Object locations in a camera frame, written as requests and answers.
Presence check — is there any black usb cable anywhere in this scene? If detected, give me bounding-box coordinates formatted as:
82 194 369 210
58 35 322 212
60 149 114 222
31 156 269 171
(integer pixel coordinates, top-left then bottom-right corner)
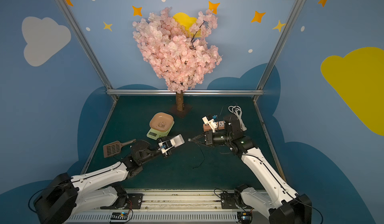
192 141 207 170

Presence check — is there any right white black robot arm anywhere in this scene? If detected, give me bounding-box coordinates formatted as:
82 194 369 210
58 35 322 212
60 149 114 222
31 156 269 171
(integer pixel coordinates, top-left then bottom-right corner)
189 114 315 224

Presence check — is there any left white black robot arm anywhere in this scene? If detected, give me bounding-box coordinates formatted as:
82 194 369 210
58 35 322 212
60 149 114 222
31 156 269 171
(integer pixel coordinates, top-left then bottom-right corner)
28 136 184 224

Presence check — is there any green electronic kitchen scale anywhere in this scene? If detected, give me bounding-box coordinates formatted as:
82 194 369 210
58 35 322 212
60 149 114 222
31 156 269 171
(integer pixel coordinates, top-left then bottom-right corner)
147 126 173 140

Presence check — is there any orange power strip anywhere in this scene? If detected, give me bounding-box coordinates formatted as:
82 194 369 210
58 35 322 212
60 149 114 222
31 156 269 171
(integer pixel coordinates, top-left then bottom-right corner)
203 121 225 132

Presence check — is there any pink square bowl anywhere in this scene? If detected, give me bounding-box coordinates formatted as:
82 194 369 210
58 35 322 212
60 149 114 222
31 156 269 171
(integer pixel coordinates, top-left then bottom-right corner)
150 112 174 132

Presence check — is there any brown slotted scoop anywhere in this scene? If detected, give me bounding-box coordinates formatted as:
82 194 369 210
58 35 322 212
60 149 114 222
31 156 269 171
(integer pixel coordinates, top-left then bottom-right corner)
103 139 136 158

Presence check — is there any left small circuit board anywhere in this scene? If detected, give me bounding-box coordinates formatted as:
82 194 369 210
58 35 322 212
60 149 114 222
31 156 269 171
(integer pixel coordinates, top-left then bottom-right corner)
110 212 130 223

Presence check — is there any small circuit board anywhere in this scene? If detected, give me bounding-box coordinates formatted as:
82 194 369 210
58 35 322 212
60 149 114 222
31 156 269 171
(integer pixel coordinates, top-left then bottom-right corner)
110 212 130 223
237 212 252 224

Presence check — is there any pink cherry blossom tree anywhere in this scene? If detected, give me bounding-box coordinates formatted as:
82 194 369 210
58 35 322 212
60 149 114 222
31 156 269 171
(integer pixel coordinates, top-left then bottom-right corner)
133 8 222 114

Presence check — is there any right small circuit board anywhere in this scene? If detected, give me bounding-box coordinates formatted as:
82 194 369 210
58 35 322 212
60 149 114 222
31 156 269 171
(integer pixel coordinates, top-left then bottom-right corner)
237 212 252 224

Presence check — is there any white coiled power cord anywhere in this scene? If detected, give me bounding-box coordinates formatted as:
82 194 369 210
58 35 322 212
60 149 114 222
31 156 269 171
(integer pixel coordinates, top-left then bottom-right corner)
228 105 248 132

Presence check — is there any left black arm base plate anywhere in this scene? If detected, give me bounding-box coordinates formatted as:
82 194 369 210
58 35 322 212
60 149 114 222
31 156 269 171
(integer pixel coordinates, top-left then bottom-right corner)
100 193 144 210

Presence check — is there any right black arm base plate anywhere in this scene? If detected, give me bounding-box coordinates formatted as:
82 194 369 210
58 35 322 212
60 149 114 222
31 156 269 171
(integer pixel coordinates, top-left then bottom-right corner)
220 193 239 210

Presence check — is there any aluminium cage frame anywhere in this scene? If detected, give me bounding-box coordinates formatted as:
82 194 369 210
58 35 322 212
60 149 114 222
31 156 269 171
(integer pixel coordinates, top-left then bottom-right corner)
44 0 314 181

